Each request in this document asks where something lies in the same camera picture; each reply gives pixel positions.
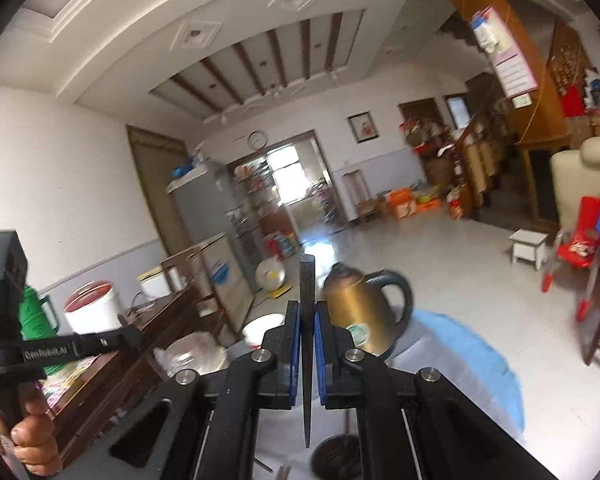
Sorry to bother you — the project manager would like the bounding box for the gold electric kettle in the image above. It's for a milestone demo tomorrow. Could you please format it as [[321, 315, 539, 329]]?
[[322, 261, 415, 361]]

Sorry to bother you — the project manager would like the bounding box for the dark knife blade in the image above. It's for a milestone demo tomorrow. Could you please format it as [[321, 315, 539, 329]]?
[[299, 254, 317, 449]]

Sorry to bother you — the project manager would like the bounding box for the person's left hand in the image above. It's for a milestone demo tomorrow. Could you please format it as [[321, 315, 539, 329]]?
[[0, 387, 64, 478]]

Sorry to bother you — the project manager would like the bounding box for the white bucket red lid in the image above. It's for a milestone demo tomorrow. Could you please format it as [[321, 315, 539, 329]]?
[[63, 281, 124, 337]]

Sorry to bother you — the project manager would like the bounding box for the pile of boxes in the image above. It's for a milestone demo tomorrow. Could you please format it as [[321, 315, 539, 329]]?
[[402, 114, 463, 192]]

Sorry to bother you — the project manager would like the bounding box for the colourful patterned cloth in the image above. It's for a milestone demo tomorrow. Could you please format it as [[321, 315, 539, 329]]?
[[40, 357, 102, 409]]

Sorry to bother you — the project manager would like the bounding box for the wall calendar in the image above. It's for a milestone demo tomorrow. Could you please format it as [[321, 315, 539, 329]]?
[[467, 7, 539, 97]]

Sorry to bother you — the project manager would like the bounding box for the orange cardboard box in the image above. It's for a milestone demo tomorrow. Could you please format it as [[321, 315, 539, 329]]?
[[388, 188, 414, 219]]

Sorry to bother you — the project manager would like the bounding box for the white round container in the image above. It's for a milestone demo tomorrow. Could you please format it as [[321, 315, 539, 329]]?
[[154, 331, 229, 379]]

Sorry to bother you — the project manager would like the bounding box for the wooden display shelf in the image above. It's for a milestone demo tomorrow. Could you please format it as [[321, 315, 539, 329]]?
[[549, 19, 600, 137]]

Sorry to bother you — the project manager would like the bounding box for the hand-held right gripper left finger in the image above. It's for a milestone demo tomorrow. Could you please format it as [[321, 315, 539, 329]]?
[[41, 301, 306, 480]]

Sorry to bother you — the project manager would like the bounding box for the wooden door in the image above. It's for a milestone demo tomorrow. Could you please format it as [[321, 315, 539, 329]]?
[[126, 125, 192, 262]]

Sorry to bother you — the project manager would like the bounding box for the grey tablecloth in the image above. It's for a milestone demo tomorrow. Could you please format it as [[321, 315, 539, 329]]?
[[100, 310, 526, 480]]

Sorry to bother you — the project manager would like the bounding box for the blue bag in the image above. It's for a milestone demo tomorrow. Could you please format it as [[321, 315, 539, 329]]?
[[172, 152, 207, 179]]

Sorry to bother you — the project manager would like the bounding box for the shelf with goods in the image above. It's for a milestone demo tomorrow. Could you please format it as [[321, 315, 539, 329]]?
[[232, 157, 282, 242]]

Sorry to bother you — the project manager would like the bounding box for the cream armchair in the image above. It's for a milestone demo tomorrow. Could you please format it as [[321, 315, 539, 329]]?
[[549, 135, 600, 234]]

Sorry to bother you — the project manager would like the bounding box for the wooden staircase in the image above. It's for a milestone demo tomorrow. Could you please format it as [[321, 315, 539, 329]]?
[[422, 0, 577, 223]]

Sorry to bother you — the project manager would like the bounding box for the blue cloth under tablecloth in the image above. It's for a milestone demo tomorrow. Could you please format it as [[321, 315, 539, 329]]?
[[410, 310, 526, 442]]

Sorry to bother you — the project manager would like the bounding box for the metal mesh strainer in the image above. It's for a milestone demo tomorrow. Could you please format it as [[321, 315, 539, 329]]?
[[312, 407, 367, 480]]

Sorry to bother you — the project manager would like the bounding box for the white step stool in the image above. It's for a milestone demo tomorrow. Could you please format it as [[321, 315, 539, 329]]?
[[508, 228, 550, 272]]

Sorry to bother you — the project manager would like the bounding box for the green thermos jug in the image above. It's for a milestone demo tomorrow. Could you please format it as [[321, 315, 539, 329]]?
[[19, 285, 61, 342]]

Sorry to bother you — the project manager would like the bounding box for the dark wooden sideboard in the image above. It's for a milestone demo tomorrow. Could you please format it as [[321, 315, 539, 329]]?
[[39, 284, 207, 461]]

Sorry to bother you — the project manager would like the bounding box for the red plastic chair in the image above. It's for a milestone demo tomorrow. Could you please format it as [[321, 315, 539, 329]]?
[[540, 195, 600, 322]]

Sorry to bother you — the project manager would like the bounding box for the small wooden chair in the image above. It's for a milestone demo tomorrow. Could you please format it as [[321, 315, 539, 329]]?
[[342, 169, 382, 224]]

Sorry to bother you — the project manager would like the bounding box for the small standing fan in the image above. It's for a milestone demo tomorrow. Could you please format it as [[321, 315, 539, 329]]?
[[254, 257, 287, 291]]

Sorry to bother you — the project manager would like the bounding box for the white rice cooker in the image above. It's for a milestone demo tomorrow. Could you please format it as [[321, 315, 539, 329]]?
[[137, 266, 174, 302]]

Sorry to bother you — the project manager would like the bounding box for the grey refrigerator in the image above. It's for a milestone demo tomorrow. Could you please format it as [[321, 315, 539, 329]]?
[[167, 162, 261, 301]]

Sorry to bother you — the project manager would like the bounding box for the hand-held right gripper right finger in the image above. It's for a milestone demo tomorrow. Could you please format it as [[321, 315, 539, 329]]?
[[315, 301, 562, 480]]

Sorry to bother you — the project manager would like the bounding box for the white bowl red print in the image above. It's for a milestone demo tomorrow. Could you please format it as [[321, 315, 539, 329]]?
[[242, 313, 286, 351]]

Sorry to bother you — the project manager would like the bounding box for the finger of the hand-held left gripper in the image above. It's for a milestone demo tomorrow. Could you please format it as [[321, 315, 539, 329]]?
[[20, 324, 145, 362]]

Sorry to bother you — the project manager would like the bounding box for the framed wall picture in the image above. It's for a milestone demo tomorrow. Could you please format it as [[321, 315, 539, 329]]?
[[347, 112, 381, 144]]

